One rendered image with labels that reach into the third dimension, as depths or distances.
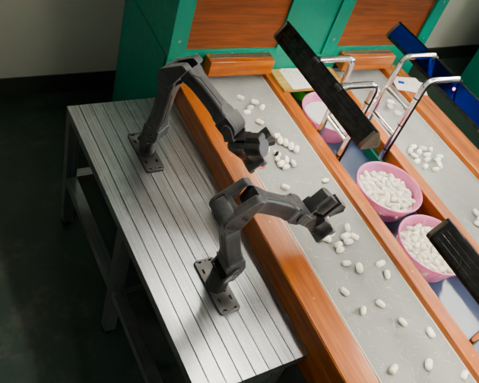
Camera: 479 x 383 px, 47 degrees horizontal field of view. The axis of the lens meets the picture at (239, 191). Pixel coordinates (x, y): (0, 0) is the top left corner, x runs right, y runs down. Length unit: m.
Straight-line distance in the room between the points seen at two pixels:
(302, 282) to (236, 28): 1.09
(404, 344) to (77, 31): 2.26
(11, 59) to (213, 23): 1.30
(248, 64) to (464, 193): 1.02
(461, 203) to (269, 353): 1.08
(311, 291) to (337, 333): 0.15
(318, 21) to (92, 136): 1.07
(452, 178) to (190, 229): 1.15
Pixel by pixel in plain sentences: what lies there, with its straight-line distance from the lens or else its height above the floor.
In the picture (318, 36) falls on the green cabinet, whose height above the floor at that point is 0.93.
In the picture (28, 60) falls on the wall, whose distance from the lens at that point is 3.20.
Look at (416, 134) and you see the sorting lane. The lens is 2.59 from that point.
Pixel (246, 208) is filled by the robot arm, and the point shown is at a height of 1.09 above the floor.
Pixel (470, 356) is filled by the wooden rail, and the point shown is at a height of 0.77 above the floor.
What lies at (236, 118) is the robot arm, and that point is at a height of 1.02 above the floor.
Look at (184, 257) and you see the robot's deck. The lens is 1.77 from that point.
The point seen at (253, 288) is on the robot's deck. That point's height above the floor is 0.67.
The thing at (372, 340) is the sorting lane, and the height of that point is 0.74.
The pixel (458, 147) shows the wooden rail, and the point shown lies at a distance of 2.61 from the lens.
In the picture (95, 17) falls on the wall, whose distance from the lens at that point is 3.15.
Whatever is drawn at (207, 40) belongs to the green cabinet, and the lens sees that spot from 2.28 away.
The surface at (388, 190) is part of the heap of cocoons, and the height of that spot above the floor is 0.74.
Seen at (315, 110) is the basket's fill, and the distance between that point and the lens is 2.44.
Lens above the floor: 2.07
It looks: 44 degrees down
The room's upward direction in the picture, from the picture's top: 21 degrees clockwise
